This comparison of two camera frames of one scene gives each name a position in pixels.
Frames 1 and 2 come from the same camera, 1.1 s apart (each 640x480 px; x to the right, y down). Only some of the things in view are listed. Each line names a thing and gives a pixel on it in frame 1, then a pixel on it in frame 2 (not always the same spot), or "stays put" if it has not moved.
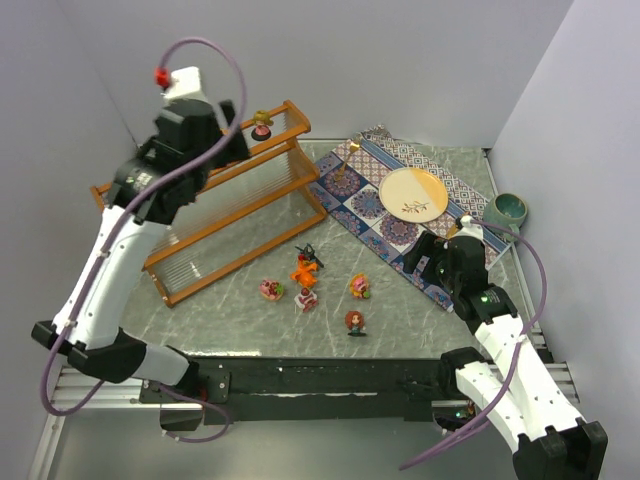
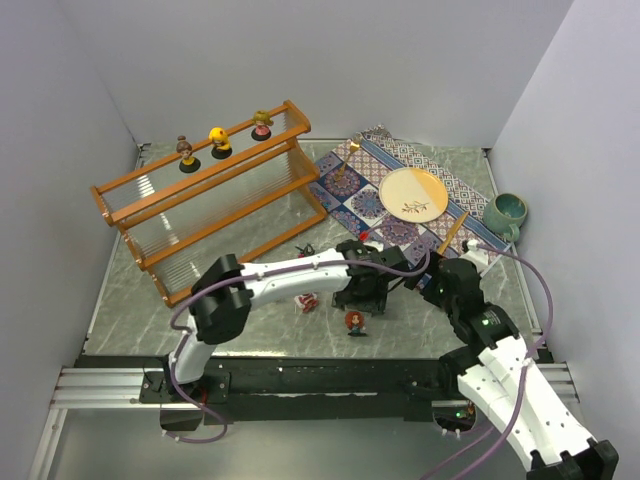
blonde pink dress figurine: (262, 120) stays put
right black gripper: (424, 255) → (420, 275)
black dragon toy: (308, 253) stays put
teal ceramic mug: (507, 211) stays put
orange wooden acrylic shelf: (242, 210) stays put
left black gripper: (232, 138) → (361, 298)
